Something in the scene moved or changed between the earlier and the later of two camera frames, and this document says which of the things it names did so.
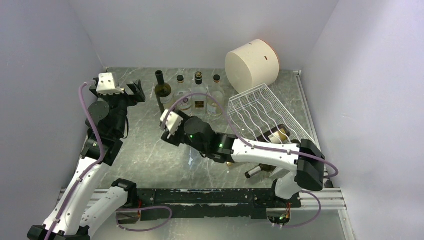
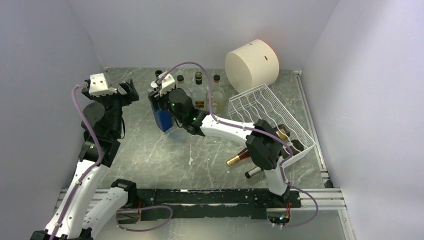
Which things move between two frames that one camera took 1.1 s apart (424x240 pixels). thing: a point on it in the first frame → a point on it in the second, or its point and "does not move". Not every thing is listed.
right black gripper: [174, 139] → [156, 97]
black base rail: [183, 204] does not move
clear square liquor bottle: [199, 103] does not move
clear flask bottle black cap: [217, 91] does not move
